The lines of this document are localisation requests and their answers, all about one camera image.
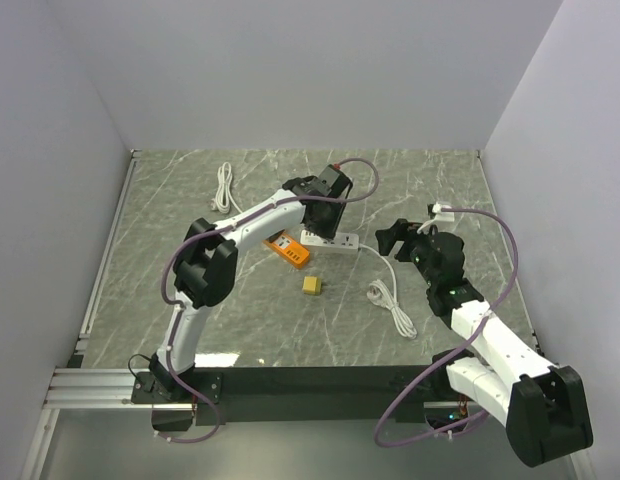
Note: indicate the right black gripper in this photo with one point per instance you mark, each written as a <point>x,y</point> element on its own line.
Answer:
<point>405,231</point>

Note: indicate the black base bar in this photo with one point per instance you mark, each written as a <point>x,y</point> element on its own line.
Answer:
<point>260,394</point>

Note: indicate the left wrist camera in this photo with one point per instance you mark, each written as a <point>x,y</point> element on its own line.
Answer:
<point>338,179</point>

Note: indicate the orange power strip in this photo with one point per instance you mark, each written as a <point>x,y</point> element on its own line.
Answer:
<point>288,249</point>

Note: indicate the aluminium frame rail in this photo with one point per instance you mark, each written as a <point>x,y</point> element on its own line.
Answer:
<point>75,388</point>

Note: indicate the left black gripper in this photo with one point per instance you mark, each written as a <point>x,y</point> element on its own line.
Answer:
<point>330,230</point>

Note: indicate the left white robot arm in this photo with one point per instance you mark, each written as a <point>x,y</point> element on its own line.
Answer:
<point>205,267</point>

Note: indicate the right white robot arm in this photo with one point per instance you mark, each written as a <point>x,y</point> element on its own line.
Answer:
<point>542,406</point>

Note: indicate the yellow plug adapter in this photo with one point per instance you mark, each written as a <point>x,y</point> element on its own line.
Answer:
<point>312,285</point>

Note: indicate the white power strip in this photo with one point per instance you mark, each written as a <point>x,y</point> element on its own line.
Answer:
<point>342,243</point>

